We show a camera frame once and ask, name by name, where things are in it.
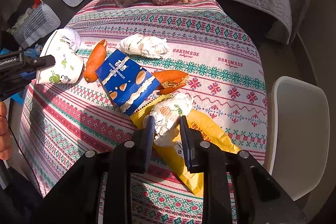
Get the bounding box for yellow snack bag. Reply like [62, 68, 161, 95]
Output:
[130, 96, 240, 197]

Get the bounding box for white paper cup with prints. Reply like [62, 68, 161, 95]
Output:
[36, 29, 84, 84]

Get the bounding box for tissue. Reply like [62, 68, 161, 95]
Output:
[116, 34, 170, 59]
[142, 93, 193, 147]

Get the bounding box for blue lined paper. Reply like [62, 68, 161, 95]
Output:
[62, 28, 81, 52]

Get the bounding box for white plastic trash bin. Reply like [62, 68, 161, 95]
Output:
[264, 76, 330, 201]

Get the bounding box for person's left hand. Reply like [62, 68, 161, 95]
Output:
[0, 102, 13, 160]

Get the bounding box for blue toy figure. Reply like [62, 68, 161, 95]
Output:
[24, 44, 43, 59]

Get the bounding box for striped grey cushion lower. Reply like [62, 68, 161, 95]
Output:
[13, 3, 61, 50]

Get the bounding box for blue almond snack box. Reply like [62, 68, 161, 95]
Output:
[95, 50, 160, 116]

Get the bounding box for patterned knitted tablecloth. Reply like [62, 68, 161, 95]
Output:
[18, 0, 269, 224]

